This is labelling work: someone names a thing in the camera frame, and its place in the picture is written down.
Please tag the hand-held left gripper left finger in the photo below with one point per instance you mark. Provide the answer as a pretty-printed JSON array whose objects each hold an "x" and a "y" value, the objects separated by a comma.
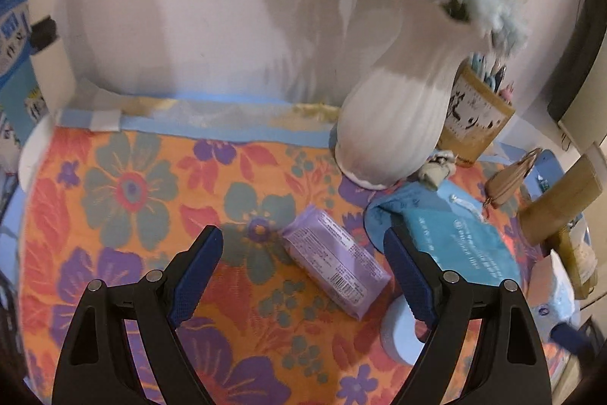
[{"x": 194, "y": 286}]

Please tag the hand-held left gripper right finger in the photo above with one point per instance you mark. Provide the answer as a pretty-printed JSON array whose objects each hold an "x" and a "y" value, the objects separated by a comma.
[{"x": 412, "y": 286}]

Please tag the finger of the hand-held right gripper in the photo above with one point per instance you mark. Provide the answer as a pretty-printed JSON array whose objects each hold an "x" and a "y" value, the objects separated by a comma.
[{"x": 569, "y": 337}]

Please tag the purple tissue packet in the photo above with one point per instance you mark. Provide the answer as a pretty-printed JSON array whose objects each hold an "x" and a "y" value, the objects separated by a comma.
[{"x": 332, "y": 258}]

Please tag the small white plush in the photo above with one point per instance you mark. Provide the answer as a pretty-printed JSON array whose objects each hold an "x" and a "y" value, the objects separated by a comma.
[{"x": 438, "y": 172}]

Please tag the blue dotted tissue pack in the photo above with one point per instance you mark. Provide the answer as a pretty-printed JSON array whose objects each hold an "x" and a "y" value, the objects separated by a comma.
[{"x": 552, "y": 291}]

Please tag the floral tablecloth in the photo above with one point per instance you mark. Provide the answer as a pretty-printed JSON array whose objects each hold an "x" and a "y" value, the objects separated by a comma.
[{"x": 142, "y": 205}]

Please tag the beige handbag coin purse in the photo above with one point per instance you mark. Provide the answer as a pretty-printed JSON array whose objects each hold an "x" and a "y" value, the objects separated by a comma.
[{"x": 502, "y": 186}]

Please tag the light blue table cover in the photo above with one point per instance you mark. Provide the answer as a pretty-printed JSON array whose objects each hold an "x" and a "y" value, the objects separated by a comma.
[{"x": 213, "y": 127}]

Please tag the white ribbed vase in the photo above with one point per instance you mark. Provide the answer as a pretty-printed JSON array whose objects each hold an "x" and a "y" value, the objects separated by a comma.
[{"x": 393, "y": 120}]

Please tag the blue plastic chair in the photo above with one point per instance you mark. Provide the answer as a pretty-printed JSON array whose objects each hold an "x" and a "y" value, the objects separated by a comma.
[{"x": 552, "y": 170}]

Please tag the bamboo pen holder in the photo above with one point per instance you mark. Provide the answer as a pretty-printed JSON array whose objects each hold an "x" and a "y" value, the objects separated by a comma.
[{"x": 474, "y": 115}]

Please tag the bunch of pens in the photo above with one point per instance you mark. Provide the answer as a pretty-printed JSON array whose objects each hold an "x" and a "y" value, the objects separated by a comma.
[{"x": 488, "y": 73}]

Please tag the black clip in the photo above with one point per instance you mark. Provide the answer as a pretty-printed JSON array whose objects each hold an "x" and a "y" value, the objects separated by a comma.
[{"x": 45, "y": 33}]

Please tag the blue printed book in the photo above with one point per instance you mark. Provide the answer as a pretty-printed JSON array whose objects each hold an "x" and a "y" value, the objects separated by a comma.
[{"x": 14, "y": 54}]

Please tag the dark wall monitor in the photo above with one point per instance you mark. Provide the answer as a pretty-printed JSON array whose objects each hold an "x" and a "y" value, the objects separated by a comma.
[{"x": 578, "y": 63}]

